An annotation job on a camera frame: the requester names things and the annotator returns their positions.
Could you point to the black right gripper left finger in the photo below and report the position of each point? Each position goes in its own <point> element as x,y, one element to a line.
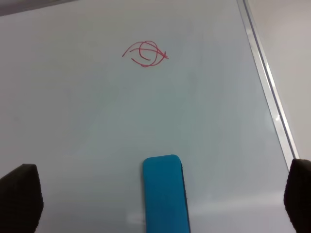
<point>21,201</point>

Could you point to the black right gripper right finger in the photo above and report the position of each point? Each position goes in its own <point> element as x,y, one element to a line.
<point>297,195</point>

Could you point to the blue whiteboard eraser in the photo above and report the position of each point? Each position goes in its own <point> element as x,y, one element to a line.
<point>166,209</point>

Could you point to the red marker scribble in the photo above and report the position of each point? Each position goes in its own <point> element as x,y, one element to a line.
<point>146,54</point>

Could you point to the white whiteboard with aluminium frame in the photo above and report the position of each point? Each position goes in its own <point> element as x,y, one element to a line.
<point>88,117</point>

